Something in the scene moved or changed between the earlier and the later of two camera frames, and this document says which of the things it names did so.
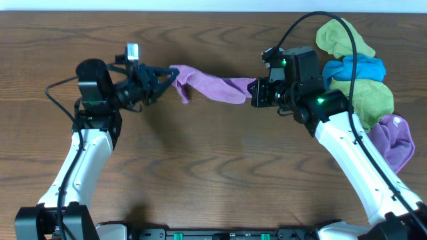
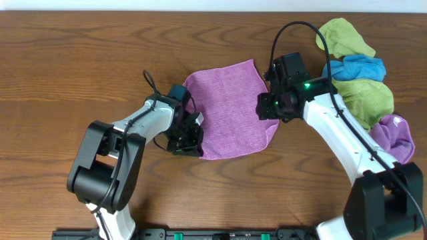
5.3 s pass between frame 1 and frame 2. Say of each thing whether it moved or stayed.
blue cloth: stayed
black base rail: stayed
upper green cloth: stayed
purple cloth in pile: stayed
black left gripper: moved
